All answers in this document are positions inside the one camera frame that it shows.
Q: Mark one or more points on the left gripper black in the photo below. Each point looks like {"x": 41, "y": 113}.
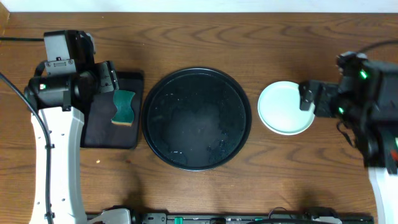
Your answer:
{"x": 109, "y": 76}

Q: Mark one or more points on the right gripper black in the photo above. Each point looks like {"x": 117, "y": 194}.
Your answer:
{"x": 324, "y": 93}

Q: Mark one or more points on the green yellow sponge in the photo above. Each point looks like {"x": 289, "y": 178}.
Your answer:
{"x": 124, "y": 115}

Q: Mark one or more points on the pale green plate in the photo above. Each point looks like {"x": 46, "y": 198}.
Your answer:
{"x": 278, "y": 107}

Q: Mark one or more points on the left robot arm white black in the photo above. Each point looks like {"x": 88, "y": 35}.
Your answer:
{"x": 58, "y": 125}

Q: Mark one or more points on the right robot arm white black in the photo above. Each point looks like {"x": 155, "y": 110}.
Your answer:
{"x": 364, "y": 101}

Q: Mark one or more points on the black rectangular sponge tray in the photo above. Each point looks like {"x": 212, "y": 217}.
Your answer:
{"x": 99, "y": 131}

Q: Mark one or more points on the round black serving tray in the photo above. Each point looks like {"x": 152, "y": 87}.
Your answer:
{"x": 196, "y": 118}

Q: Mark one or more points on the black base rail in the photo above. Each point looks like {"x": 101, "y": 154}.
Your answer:
{"x": 276, "y": 215}

